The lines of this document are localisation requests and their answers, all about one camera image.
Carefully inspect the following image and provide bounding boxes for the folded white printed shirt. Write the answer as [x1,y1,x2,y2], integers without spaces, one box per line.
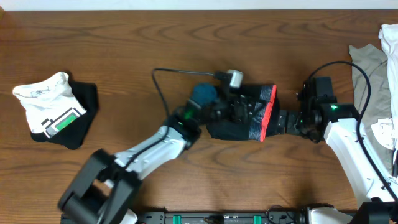
[12,72,86,138]

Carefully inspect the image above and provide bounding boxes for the black leggings with grey waistband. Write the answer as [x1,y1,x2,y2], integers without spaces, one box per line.
[206,84,280,142]

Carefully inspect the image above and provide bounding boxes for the left black cable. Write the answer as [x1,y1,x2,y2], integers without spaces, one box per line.
[124,68,218,170]

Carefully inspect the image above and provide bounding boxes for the beige garment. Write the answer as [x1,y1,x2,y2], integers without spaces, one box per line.
[349,44,392,172]

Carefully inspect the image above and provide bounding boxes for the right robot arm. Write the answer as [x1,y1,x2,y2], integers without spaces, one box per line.
[277,103,397,223]

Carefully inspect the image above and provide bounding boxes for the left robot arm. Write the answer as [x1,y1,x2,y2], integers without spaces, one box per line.
[58,83,265,224]

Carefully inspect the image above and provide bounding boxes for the black cable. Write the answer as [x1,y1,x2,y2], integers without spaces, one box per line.
[124,68,218,170]
[306,60,398,203]

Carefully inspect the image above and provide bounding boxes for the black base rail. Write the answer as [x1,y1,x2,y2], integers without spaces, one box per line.
[121,207,309,224]

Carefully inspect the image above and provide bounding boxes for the right black cable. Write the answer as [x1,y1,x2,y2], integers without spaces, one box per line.
[306,60,398,203]

